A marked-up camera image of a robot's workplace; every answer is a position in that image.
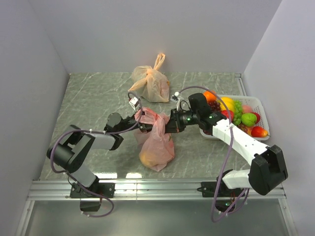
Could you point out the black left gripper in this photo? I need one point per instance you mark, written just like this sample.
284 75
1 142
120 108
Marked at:
144 127

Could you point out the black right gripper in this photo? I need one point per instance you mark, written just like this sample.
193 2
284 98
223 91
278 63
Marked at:
172 127

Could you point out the pink plastic bag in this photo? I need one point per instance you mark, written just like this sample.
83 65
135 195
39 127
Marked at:
157 146

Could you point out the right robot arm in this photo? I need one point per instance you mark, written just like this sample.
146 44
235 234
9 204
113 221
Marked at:
267 164

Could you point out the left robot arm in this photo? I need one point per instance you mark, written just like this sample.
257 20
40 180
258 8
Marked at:
72 150

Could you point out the tied beige plastic bag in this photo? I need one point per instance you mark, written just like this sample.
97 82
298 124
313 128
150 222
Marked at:
150 83

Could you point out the orange fake orange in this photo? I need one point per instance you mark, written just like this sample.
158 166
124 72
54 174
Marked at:
210 96

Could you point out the red fake strawberry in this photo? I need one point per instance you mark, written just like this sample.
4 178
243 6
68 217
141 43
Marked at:
225 112

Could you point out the yellow fake banana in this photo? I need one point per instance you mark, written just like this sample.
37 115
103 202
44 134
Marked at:
229 103

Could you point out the pink fake peach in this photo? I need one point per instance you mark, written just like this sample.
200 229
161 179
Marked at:
247 109

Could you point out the green fake guava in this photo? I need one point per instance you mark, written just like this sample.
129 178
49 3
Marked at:
248 119

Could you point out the red yellow fake pear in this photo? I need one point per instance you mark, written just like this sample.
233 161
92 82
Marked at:
259 132

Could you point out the dark red grape bunch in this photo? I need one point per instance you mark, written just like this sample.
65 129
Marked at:
215 106

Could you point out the green grape bunch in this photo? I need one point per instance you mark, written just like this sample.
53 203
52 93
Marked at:
238 111

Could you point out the white plastic fruit basket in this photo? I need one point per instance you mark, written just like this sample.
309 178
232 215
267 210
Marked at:
258 110

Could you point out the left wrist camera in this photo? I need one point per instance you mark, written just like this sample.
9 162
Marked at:
134 103

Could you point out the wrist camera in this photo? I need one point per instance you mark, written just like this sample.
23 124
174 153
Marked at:
134 103
176 97

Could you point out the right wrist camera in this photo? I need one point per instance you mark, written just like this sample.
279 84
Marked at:
176 97

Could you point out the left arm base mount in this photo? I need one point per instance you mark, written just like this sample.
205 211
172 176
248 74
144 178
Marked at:
92 198

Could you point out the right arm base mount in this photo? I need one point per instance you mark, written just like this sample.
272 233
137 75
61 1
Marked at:
207 190

